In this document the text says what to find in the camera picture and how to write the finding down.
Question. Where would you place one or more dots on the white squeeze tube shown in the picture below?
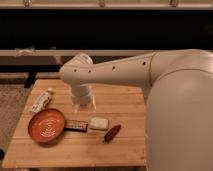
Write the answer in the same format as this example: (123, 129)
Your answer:
(41, 101)

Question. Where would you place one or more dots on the white sponge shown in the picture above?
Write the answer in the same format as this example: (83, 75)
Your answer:
(98, 123)

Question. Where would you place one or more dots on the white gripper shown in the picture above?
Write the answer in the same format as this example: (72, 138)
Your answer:
(82, 95)

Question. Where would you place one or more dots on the brown oblong pod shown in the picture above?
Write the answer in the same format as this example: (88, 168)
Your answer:
(112, 133)

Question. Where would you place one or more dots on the orange ceramic bowl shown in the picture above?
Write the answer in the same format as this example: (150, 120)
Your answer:
(46, 126)

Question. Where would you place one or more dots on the dark chocolate bar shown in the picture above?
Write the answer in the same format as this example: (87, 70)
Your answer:
(74, 125)

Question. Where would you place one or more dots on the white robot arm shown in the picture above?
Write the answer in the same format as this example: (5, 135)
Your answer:
(178, 85)

